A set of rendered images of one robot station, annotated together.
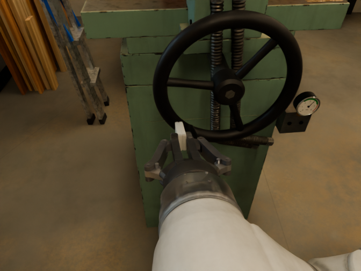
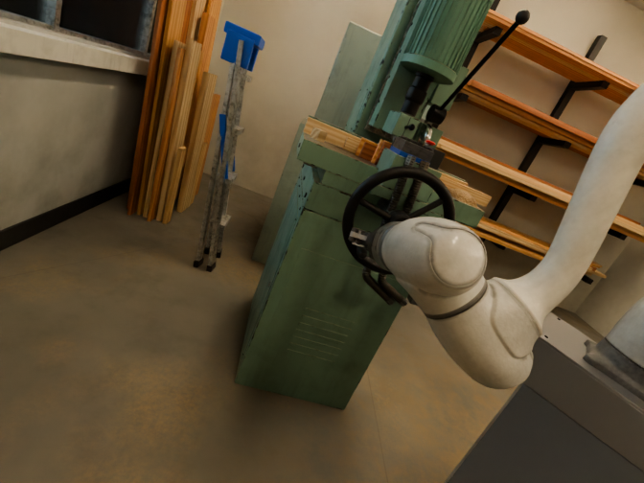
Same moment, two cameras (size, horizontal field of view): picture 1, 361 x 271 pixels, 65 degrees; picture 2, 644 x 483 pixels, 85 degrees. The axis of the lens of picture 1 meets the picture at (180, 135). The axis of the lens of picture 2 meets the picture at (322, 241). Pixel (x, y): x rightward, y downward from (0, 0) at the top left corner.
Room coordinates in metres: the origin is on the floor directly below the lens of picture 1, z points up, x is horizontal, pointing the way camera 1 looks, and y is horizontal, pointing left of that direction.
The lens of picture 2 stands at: (-0.39, 0.17, 1.00)
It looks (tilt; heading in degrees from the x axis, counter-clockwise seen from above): 20 degrees down; 353
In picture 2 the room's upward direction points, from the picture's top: 23 degrees clockwise
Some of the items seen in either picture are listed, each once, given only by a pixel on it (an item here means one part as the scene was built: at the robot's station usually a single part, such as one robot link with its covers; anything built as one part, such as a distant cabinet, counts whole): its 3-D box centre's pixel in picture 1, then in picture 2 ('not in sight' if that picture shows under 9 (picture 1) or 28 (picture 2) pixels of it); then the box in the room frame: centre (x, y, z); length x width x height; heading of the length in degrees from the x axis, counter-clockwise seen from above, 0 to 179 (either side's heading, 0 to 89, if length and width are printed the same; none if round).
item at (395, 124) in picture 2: not in sight; (400, 127); (0.83, -0.06, 1.03); 0.14 x 0.07 x 0.09; 5
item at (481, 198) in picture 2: not in sight; (419, 173); (0.82, -0.19, 0.92); 0.55 x 0.02 x 0.04; 95
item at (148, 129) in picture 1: (191, 118); (320, 282); (0.93, -0.05, 0.35); 0.58 x 0.45 x 0.71; 5
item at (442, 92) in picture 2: not in sight; (445, 86); (1.04, -0.19, 1.22); 0.09 x 0.08 x 0.15; 5
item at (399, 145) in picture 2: not in sight; (419, 150); (0.62, -0.09, 0.99); 0.13 x 0.11 x 0.06; 95
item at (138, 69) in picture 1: (195, 22); (359, 195); (0.93, -0.05, 0.76); 0.57 x 0.45 x 0.09; 5
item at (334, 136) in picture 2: not in sight; (388, 158); (0.83, -0.07, 0.92); 0.60 x 0.02 x 0.05; 95
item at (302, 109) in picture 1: (304, 105); not in sight; (0.63, -0.34, 0.65); 0.06 x 0.04 x 0.08; 95
